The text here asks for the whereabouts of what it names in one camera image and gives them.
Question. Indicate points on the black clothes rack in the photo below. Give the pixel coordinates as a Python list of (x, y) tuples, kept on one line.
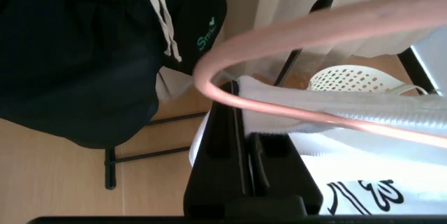
[(110, 168)]

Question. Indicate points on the pink clothes hanger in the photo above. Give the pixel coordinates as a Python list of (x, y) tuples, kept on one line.
[(314, 25)]

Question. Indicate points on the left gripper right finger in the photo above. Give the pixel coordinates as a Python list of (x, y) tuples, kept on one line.
[(286, 171)]

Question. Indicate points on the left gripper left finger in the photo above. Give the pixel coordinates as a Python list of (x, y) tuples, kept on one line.
[(209, 168)]

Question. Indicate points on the white printed T-shirt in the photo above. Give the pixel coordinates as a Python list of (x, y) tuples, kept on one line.
[(349, 161)]

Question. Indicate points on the black printed shorts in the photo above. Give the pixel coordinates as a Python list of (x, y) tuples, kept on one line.
[(70, 60)]

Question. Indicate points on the white laundry basket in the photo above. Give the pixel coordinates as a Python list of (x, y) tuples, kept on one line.
[(349, 77)]

